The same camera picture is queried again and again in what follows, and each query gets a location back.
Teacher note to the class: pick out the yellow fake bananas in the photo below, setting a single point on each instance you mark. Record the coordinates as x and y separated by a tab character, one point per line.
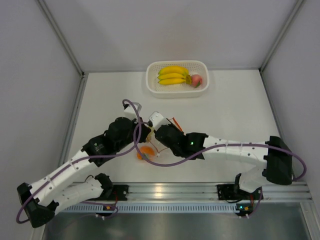
173	75

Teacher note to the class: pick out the clear zip top bag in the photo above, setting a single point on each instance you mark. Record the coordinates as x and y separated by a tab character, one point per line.
158	147

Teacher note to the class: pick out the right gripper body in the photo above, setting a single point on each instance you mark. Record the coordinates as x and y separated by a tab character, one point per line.
177	152

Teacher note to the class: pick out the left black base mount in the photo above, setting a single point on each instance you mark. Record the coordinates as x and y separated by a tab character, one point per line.
118	193

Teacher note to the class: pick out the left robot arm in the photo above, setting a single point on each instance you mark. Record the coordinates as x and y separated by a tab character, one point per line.
45	198

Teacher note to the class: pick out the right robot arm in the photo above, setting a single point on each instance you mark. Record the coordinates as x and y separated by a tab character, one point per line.
271	160

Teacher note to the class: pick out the left aluminium frame post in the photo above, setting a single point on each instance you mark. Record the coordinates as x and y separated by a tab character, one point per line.
60	36

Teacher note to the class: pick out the aluminium mounting rail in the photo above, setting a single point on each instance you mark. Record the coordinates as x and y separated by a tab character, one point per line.
208	191

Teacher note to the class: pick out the aluminium frame post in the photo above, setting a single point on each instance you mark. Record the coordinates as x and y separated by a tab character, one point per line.
284	29
60	36

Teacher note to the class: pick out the right aluminium frame post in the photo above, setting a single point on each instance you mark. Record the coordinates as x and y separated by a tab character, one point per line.
284	29

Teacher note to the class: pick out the pink fake peach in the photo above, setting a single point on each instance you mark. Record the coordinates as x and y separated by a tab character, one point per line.
196	80

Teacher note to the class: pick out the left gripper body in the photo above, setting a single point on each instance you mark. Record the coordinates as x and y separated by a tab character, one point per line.
141	139

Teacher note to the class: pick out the white perforated plastic basket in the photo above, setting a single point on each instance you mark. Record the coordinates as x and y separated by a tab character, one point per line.
179	90

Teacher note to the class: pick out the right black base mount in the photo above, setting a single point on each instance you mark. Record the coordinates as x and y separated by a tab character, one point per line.
232	193

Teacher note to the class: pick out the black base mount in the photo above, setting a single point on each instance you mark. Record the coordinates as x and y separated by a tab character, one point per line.
118	193
232	193

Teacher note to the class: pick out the orange fake fruit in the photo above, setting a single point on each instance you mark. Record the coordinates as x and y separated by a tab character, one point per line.
148	152

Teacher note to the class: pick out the white slotted cable duct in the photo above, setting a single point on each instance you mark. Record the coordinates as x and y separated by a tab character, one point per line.
139	208

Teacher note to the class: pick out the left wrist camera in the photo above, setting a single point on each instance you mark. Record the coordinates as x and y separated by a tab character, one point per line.
131	109

